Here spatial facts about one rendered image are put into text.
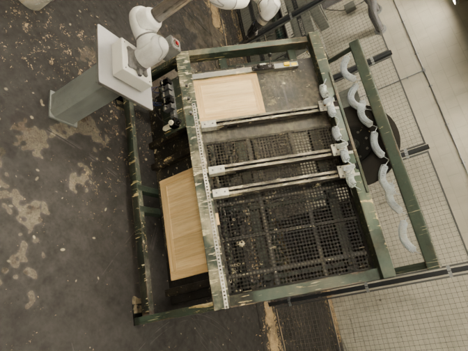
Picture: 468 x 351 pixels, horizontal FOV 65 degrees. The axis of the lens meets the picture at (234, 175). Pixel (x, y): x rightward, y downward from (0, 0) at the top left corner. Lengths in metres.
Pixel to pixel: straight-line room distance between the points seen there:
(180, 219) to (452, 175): 5.42
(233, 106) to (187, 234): 1.16
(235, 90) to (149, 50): 0.92
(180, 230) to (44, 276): 1.09
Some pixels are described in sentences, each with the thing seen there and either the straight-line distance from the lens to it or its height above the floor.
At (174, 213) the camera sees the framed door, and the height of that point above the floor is 0.37.
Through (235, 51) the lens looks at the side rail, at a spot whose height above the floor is 1.25.
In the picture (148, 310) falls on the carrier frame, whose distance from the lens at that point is 3.14.
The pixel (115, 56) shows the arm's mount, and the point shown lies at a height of 0.78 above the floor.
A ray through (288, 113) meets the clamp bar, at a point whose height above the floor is 1.53.
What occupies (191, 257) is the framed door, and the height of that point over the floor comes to 0.50.
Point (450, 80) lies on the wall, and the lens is 8.13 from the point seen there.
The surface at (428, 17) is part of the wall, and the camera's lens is 8.89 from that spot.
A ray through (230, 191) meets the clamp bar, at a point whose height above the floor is 1.02.
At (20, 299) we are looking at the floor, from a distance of 2.73.
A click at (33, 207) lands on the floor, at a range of 2.90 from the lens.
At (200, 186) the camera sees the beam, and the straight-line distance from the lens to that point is 2.86.
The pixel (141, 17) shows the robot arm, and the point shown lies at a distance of 2.77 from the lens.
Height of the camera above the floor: 2.36
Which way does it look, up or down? 27 degrees down
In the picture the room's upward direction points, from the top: 69 degrees clockwise
